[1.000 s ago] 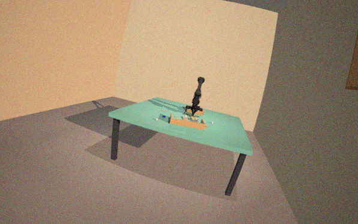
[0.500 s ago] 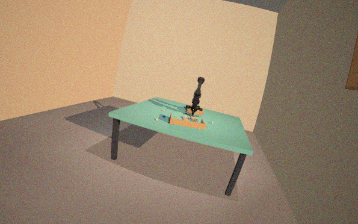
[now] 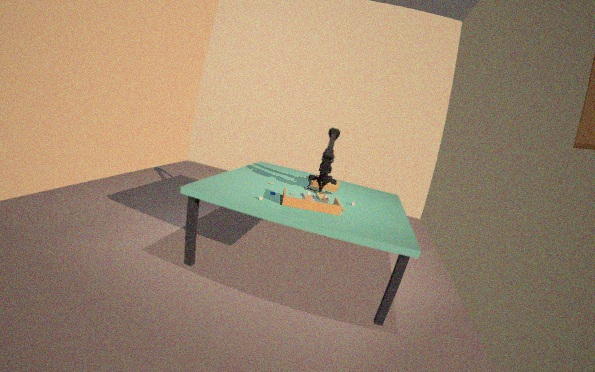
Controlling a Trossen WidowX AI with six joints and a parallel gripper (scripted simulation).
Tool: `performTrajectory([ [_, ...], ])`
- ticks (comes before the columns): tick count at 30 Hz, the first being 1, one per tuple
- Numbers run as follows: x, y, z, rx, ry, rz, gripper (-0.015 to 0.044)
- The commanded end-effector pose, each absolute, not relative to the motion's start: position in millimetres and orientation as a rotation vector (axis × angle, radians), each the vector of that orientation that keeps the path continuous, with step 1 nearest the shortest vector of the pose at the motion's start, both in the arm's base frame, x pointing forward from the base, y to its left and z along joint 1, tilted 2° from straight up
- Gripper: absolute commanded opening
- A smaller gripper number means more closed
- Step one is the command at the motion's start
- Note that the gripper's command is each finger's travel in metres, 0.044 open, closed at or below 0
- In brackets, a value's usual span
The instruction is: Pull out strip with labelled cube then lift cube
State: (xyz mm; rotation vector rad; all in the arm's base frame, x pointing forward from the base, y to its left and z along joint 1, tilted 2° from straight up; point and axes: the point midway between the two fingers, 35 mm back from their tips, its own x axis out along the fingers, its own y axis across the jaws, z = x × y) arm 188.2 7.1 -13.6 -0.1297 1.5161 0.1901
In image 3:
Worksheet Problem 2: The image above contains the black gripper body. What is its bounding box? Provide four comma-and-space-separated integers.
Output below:
309, 169, 337, 185

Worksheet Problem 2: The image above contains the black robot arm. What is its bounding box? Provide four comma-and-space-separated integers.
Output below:
319, 127, 341, 183

